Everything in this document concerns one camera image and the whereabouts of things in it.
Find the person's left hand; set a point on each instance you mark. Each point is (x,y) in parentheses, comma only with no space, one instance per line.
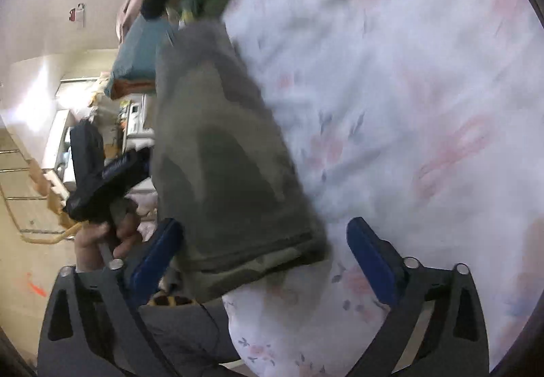
(91,241)

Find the camouflage pants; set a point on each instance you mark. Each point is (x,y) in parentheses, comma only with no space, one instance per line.
(221,156)

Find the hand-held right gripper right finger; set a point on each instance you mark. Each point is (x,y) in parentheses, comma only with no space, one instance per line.
(374,260)

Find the person's grey clothing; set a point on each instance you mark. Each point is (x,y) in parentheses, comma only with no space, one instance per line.
(187,334)

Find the blue sofa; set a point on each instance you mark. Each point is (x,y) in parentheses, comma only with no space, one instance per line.
(136,50)

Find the white wall box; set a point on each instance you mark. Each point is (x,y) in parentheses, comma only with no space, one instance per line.
(77,16)

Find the pile of pink clothes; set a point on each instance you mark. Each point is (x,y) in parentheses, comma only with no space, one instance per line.
(127,7)

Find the wooden staircase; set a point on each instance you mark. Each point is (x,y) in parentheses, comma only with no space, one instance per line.
(42,190)

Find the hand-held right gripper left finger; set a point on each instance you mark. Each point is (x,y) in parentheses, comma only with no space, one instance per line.
(155,260)

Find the floral white bedsheet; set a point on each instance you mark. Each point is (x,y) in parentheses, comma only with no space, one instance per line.
(382,84)

